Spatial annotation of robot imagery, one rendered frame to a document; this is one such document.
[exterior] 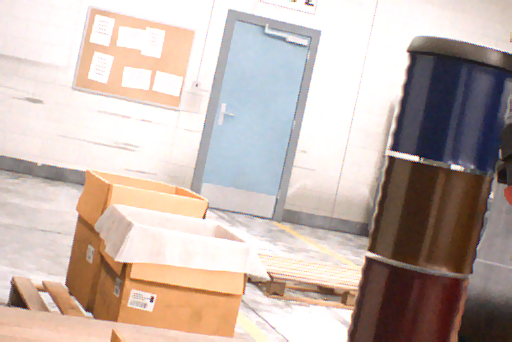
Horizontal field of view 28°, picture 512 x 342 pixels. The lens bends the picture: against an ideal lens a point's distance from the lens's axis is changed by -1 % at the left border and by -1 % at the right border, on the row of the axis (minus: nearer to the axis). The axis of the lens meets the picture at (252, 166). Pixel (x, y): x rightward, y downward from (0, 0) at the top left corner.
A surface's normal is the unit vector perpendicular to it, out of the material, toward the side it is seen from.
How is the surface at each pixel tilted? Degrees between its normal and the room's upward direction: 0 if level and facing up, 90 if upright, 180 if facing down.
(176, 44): 90
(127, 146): 90
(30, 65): 90
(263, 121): 90
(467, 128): 76
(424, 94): 104
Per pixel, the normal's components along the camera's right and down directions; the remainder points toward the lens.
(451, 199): 0.18, -0.16
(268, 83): 0.27, 0.11
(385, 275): -0.62, -0.34
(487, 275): 0.01, -0.78
